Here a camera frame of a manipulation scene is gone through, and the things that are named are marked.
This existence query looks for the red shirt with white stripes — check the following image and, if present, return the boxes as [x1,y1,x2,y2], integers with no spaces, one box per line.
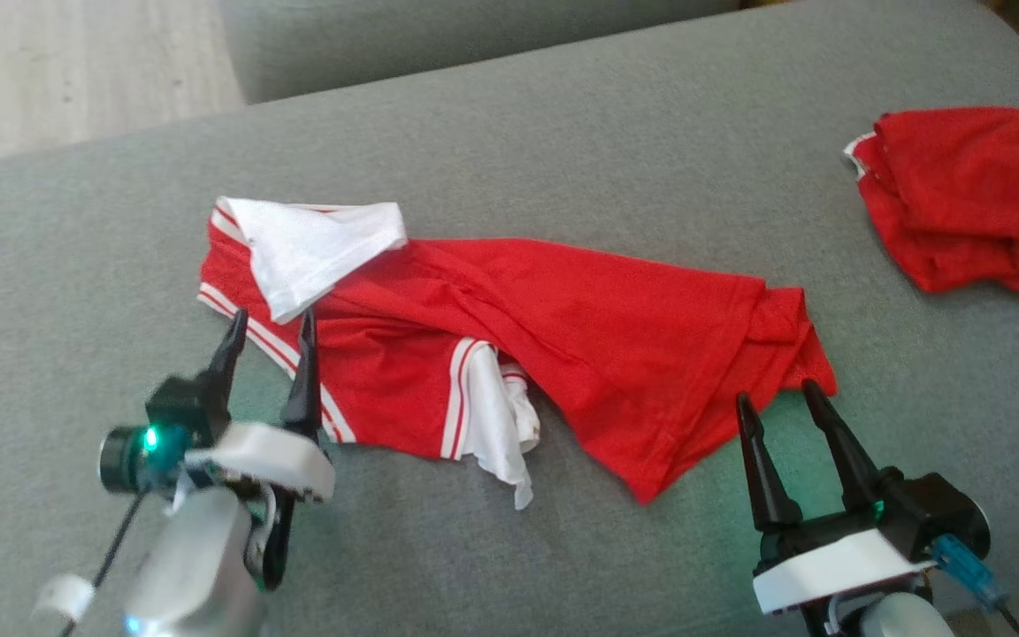
[196,196,839,512]

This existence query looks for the large grey sofa seat cushion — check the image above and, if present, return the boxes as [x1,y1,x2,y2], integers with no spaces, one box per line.
[0,0,1019,637]

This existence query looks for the small grey sofa cushion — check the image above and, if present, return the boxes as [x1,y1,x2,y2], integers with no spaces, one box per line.
[218,0,745,106]

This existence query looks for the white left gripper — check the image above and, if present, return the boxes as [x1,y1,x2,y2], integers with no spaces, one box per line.
[184,307,336,505]

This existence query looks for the red shorts with white tag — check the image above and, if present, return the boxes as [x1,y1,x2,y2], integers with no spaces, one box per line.
[843,106,1019,296]

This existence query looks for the right cable with blue connector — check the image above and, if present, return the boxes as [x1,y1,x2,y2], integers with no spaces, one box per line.
[928,533,1019,637]

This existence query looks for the white cable clip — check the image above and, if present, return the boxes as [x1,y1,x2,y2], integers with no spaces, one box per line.
[32,572,97,621]

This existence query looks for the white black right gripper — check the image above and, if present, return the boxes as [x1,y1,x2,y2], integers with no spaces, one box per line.
[736,379,940,617]

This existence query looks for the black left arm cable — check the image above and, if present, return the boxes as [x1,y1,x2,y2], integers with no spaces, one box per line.
[57,491,149,637]

